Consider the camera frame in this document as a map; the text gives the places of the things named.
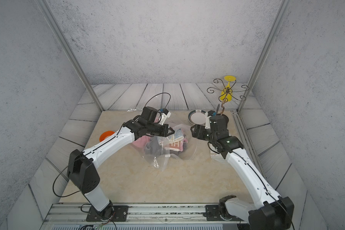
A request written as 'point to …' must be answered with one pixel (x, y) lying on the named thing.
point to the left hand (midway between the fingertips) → (176, 132)
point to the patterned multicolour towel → (176, 140)
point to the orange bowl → (105, 134)
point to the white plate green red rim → (197, 117)
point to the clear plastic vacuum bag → (168, 157)
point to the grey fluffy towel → (153, 147)
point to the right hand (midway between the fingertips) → (197, 128)
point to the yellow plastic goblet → (226, 93)
